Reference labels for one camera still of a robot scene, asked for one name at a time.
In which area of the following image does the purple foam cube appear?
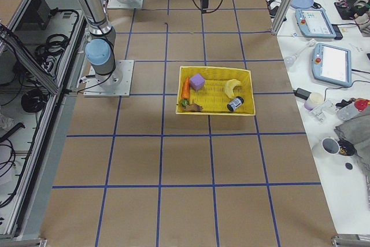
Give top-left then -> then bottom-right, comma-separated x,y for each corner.
190,73 -> 205,91

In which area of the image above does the yellow banana toy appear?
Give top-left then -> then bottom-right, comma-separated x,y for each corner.
224,79 -> 241,99

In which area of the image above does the orange carrot toy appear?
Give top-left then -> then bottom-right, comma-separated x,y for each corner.
180,77 -> 190,108

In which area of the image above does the blue plate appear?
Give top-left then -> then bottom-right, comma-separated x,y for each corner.
290,0 -> 315,9

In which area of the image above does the yellow woven basket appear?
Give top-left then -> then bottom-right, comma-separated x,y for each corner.
176,66 -> 256,116

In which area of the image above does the white light bulb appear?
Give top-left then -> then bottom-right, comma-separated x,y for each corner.
284,46 -> 309,68

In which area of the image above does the black silver can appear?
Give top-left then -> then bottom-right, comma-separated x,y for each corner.
227,96 -> 244,112

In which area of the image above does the upper teach pendant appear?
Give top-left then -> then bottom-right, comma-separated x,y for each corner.
295,9 -> 336,39

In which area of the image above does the teach pendant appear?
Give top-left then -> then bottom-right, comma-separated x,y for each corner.
312,43 -> 352,87
295,9 -> 336,39

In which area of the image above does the brown animal figurine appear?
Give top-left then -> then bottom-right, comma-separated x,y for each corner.
183,104 -> 203,112

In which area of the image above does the black power adapter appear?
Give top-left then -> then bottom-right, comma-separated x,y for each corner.
293,88 -> 311,101

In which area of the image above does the lower teach pendant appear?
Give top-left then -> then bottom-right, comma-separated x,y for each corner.
312,43 -> 352,87

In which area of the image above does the purple white cup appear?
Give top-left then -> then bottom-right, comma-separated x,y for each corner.
304,93 -> 324,110

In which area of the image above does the white mug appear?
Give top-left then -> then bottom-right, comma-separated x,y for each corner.
312,137 -> 340,159

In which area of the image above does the grey cloth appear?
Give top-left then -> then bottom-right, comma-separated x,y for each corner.
334,113 -> 370,186

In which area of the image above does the black bowl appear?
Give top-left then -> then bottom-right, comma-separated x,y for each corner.
338,139 -> 357,156

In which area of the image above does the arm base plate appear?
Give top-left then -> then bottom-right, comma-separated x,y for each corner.
106,0 -> 143,10
83,60 -> 134,97

